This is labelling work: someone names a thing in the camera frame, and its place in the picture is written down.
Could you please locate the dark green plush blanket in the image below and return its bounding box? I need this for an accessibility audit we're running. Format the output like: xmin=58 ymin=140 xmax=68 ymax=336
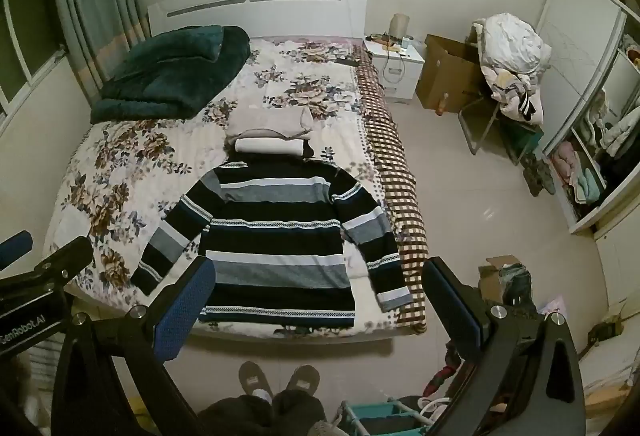
xmin=90 ymin=24 xmax=251 ymax=124

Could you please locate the window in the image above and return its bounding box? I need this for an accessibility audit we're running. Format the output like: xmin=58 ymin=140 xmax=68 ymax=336
xmin=0 ymin=0 xmax=68 ymax=117

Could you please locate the folded grey cloth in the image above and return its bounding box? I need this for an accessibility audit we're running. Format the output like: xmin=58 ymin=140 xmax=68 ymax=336
xmin=225 ymin=106 xmax=315 ymax=141

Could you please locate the teal storage rack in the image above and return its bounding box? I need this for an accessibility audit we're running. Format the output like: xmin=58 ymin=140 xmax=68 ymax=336
xmin=337 ymin=396 xmax=436 ymax=436

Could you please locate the small open cardboard box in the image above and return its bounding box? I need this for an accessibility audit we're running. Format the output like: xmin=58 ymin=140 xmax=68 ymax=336
xmin=477 ymin=255 xmax=533 ymax=309

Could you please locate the white nightstand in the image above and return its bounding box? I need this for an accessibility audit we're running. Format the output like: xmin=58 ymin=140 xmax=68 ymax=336
xmin=363 ymin=36 xmax=426 ymax=105

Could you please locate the striped knit sweater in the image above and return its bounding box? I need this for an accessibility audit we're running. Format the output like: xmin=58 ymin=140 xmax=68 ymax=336
xmin=131 ymin=159 xmax=413 ymax=329

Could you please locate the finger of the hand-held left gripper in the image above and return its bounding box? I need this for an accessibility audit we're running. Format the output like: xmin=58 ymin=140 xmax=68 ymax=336
xmin=20 ymin=237 xmax=95 ymax=289
xmin=0 ymin=231 xmax=34 ymax=269

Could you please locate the floral bed sheet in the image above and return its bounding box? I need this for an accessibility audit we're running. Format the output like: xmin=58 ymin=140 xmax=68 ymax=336
xmin=42 ymin=36 xmax=428 ymax=342

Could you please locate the green curtain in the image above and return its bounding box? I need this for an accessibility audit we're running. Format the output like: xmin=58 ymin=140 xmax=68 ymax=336
xmin=47 ymin=0 xmax=151 ymax=101

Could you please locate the pile of white clothes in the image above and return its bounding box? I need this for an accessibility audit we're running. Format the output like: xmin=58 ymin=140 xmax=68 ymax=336
xmin=480 ymin=13 xmax=553 ymax=124

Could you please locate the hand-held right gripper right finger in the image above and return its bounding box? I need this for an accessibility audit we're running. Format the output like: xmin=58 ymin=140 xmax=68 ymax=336
xmin=422 ymin=256 xmax=586 ymax=436

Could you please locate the white bed headboard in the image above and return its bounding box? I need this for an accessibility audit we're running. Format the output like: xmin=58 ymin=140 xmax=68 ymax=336
xmin=146 ymin=0 xmax=369 ymax=40

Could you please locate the brown checkered sheet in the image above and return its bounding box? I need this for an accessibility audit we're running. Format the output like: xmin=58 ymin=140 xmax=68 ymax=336
xmin=352 ymin=43 xmax=428 ymax=334

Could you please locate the large cardboard box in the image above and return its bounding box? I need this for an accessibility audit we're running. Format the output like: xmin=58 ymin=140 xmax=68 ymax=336
xmin=416 ymin=34 xmax=488 ymax=114

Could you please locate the folding chair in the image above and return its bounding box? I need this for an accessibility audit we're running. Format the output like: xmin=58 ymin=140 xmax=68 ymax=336
xmin=459 ymin=90 xmax=543 ymax=164

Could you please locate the red cloth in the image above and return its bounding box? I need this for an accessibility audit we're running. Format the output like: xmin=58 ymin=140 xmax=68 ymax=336
xmin=425 ymin=351 xmax=461 ymax=397

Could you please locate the beige table lamp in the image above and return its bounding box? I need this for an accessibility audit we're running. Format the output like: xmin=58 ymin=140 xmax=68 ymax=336
xmin=390 ymin=13 xmax=411 ymax=41

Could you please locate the grey slipper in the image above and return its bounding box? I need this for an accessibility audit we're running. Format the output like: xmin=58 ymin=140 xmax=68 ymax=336
xmin=238 ymin=361 xmax=275 ymax=404
xmin=285 ymin=364 xmax=321 ymax=397

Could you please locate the folded white cloth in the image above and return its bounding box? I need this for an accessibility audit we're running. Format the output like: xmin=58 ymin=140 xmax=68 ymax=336
xmin=234 ymin=137 xmax=306 ymax=159

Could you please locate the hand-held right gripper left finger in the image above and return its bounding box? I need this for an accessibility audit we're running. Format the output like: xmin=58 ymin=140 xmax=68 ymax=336
xmin=50 ymin=256 xmax=217 ymax=436

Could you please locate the white wardrobe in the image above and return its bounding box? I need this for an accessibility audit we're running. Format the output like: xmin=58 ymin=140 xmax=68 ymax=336
xmin=535 ymin=0 xmax=640 ymax=237

